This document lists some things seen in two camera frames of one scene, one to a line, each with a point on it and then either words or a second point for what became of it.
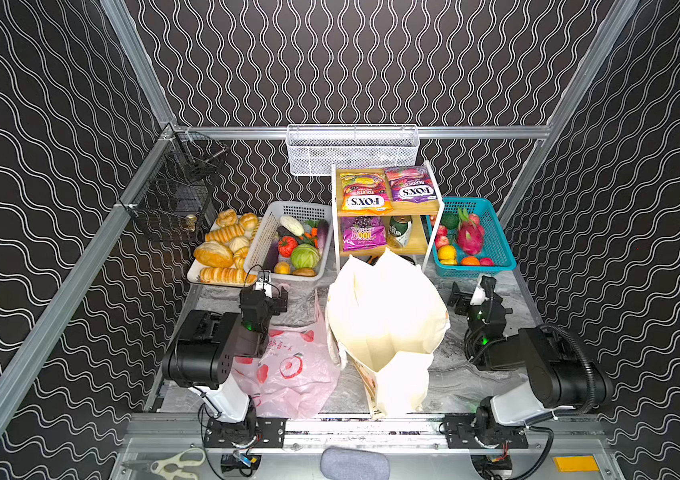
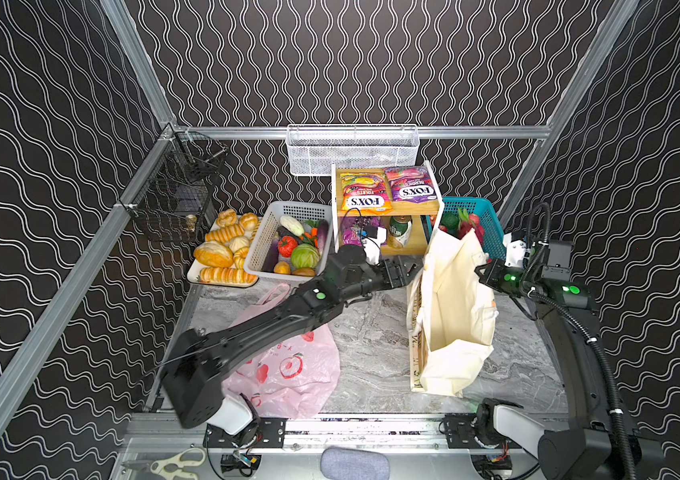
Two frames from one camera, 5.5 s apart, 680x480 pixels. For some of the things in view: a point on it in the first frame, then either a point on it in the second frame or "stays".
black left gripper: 271,301 → 393,271
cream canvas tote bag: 386,321 → 455,307
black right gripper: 490,306 → 490,273
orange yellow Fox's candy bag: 365,193 stays
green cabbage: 304,256 stays
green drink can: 399,230 stays
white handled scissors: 171,467 stays
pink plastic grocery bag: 297,377 stays
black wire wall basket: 172,201 stays
